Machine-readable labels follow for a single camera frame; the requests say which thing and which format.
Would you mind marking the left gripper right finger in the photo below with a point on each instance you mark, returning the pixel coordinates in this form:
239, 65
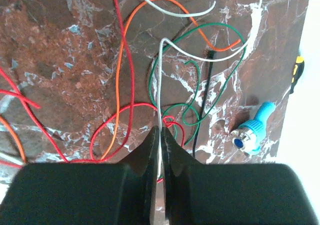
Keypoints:
230, 194

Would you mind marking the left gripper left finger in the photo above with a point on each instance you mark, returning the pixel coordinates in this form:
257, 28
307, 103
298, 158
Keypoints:
121, 193

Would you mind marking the blue connector plug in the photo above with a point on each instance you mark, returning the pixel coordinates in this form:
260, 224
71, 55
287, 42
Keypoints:
248, 135

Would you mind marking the black yellow edge clip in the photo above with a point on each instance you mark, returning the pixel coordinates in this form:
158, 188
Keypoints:
298, 70

